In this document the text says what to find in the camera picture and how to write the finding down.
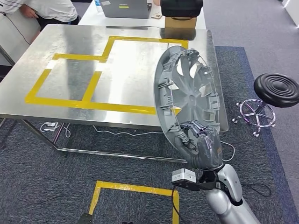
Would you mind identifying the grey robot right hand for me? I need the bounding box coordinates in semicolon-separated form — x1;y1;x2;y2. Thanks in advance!
174;121;223;170

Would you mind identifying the silver wheel hubcap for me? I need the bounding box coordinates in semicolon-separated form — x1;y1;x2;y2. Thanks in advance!
153;45;221;161

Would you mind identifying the steel workbench table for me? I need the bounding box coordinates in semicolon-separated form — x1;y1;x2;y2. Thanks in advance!
0;24;230;164

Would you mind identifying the black round stool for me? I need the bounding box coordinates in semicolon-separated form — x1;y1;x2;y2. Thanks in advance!
232;73;299;138

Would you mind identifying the yellow floor tape square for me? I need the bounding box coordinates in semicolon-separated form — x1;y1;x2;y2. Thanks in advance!
88;181;180;224

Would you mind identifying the brown cardboard box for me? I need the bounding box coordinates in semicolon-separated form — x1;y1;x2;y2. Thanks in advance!
165;16;198;29

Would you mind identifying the black bag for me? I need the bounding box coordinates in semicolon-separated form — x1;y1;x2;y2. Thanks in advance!
160;0;204;18

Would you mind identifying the white cabinet panel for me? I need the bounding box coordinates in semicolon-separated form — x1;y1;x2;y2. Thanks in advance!
282;0;299;27

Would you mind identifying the black robot left foot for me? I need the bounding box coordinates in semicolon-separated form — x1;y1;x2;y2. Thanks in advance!
78;213;94;224

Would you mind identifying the grey laptop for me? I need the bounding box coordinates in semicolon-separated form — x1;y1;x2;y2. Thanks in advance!
99;0;153;19

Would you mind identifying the white office desk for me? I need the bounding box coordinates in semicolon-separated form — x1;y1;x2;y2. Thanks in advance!
78;0;207;30

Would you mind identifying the white power strip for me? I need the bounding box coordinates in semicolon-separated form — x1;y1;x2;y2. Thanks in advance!
39;121;63;133

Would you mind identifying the person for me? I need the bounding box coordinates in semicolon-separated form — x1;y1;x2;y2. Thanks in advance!
0;0;79;32

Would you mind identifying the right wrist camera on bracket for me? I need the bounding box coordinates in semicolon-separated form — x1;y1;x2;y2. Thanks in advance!
171;168;219;192

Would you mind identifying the black floor cable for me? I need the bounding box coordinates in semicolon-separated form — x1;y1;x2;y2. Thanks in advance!
240;182;272;198

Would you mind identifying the black camera cable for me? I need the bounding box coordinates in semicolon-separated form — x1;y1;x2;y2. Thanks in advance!
171;185;180;224

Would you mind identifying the white floor cable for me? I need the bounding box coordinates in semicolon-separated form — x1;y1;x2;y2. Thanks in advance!
93;124;236;163

